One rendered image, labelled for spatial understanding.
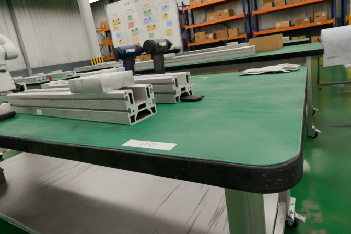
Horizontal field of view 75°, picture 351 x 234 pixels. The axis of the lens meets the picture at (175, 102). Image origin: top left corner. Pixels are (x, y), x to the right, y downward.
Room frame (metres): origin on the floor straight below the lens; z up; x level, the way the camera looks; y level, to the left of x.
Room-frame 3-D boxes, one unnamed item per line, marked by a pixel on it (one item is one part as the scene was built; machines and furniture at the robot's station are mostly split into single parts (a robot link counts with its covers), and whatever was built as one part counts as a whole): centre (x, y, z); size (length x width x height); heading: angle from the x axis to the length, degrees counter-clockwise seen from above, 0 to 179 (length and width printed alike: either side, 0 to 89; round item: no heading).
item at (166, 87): (0.97, 0.28, 0.82); 0.80 x 0.10 x 0.09; 52
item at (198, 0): (10.76, -2.41, 1.58); 2.83 x 0.98 x 3.15; 58
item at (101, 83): (0.67, 0.20, 0.87); 0.16 x 0.11 x 0.07; 52
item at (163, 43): (1.04, 0.02, 0.89); 0.20 x 0.08 x 0.22; 147
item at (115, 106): (0.82, 0.40, 0.82); 0.80 x 0.10 x 0.09; 52
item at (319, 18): (9.18, -4.96, 1.59); 2.83 x 0.98 x 3.17; 58
